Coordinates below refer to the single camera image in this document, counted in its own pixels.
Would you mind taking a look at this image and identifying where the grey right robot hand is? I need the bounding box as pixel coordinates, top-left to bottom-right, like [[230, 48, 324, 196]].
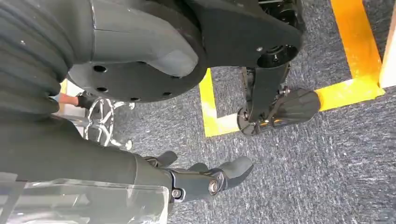
[[0, 0, 255, 205]]

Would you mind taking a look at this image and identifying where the black round joint disc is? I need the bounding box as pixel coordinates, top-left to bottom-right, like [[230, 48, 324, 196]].
[[67, 0, 208, 104]]

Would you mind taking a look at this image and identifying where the short yellow floor tape strip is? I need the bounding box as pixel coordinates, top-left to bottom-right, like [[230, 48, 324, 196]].
[[198, 68, 221, 137]]

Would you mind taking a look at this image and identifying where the clear plastic piece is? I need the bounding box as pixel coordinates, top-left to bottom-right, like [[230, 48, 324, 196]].
[[0, 178, 170, 224]]

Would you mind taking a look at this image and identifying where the black robot foot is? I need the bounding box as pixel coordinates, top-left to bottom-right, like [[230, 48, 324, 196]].
[[237, 88, 321, 137]]

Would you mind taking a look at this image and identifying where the long yellow floor tape strip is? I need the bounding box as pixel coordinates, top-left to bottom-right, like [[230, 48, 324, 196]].
[[329, 0, 383, 82]]

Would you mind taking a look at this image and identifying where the white board panel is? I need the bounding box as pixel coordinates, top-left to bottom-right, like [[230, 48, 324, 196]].
[[378, 3, 396, 89]]

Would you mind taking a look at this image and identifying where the orange and black handle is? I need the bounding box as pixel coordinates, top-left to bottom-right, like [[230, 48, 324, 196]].
[[52, 92, 97, 109]]

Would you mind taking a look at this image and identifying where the silver metal wire frame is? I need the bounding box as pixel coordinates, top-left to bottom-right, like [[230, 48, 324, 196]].
[[83, 97, 136, 151]]

